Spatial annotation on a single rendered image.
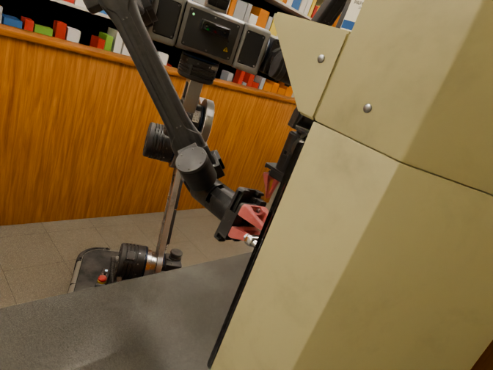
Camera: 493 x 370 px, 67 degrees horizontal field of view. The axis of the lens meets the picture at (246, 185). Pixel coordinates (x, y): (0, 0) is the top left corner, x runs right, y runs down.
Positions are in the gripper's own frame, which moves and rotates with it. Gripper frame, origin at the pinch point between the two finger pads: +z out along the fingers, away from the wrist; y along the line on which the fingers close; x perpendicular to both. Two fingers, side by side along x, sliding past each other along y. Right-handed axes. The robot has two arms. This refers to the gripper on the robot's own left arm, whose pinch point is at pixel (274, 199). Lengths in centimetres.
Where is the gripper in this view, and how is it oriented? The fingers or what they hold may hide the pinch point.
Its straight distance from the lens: 105.3
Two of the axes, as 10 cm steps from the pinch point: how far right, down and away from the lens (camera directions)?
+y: 6.5, 4.6, -6.0
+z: -3.3, 8.9, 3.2
